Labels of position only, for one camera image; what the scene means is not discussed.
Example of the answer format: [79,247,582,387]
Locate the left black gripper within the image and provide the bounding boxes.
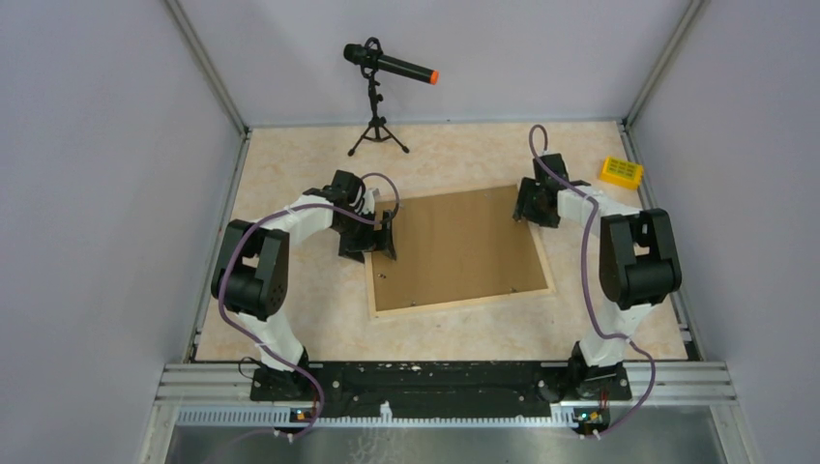
[333,208,395,263]

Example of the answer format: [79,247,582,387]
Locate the aluminium rail front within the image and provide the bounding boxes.
[140,362,761,463]

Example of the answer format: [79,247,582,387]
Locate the black tripod mic stand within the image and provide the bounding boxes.
[347,37,410,157]

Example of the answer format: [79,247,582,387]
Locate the black microphone orange tip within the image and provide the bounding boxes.
[343,43,439,85]

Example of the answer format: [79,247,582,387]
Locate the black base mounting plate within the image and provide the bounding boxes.
[249,361,633,420]

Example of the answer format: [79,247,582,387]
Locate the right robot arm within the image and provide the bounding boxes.
[512,154,682,399]

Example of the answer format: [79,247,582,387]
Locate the yellow rectangular block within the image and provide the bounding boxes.
[599,157,644,190]

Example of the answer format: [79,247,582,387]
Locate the brown cardboard backing board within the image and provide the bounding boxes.
[371,187,549,313]

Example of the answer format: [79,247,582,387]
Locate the light wooden picture frame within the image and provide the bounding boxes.
[364,184,557,322]

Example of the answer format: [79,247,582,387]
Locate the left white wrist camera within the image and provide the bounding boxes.
[360,188,380,216]

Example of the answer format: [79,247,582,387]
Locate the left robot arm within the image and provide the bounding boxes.
[211,170,400,400]

